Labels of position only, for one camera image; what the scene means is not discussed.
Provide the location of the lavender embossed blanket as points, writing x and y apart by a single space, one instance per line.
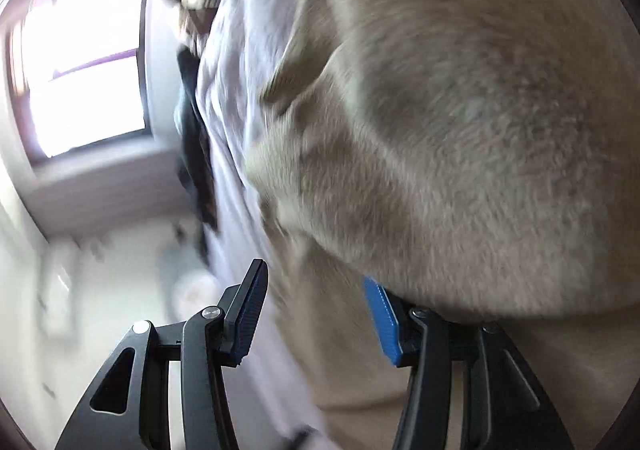
240 40

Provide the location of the beige knit sweater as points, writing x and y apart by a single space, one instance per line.
450 130

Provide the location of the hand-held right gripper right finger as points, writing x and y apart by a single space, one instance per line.
382 325

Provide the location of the dark plaid cloth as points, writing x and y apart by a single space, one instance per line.
192 140

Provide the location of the window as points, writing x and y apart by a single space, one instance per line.
85 80

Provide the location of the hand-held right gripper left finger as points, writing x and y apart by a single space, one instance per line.
248 315

